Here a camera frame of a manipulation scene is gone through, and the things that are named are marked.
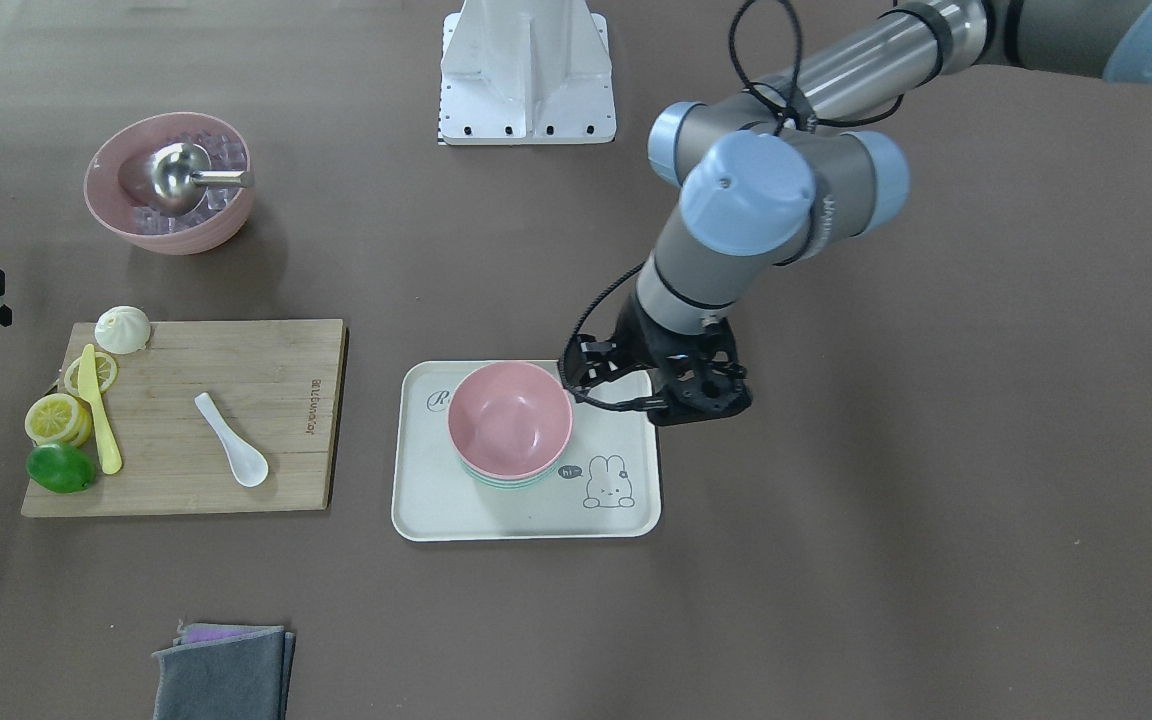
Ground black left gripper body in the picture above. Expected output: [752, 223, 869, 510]
[564, 295, 753, 427]

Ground small pink bowl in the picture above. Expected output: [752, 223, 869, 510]
[447, 361, 573, 480]

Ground white ceramic spoon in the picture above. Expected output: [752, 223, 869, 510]
[195, 392, 270, 488]

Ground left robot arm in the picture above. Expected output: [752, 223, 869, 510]
[558, 1, 1152, 427]

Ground large pink ice bowl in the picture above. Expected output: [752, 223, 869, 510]
[83, 111, 255, 255]

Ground beige rabbit tray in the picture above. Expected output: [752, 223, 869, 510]
[391, 361, 664, 541]

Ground lemon slice under knife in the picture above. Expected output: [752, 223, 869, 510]
[61, 350, 119, 397]

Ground lower stacked lemon slice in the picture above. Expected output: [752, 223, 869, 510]
[63, 396, 93, 447]

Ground green lime toy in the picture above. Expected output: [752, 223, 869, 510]
[26, 444, 96, 495]

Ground stacked green bowls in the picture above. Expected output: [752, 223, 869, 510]
[458, 460, 556, 488]

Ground yellow plastic knife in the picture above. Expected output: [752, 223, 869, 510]
[77, 344, 123, 475]

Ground metal ice scoop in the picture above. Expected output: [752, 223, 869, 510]
[141, 142, 253, 217]

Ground clear ice cubes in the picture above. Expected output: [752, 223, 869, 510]
[119, 131, 250, 234]

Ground bamboo cutting board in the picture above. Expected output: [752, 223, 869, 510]
[20, 319, 347, 518]

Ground purple cloth under grey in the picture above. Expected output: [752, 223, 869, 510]
[173, 623, 285, 646]

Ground grey folded cloth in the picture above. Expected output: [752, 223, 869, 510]
[152, 629, 296, 719]

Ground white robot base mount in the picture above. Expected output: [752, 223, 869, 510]
[438, 1, 617, 146]

